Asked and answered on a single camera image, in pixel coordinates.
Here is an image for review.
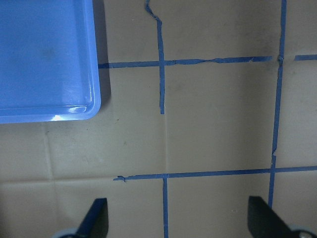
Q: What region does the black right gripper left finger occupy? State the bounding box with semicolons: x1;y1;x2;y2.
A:
74;198;108;238

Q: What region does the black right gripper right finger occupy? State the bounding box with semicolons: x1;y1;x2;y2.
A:
248;196;302;238

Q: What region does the blue plastic tray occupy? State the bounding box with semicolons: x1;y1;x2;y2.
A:
0;0;101;123

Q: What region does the brown paper table cover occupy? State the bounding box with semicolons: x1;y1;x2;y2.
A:
0;0;317;238

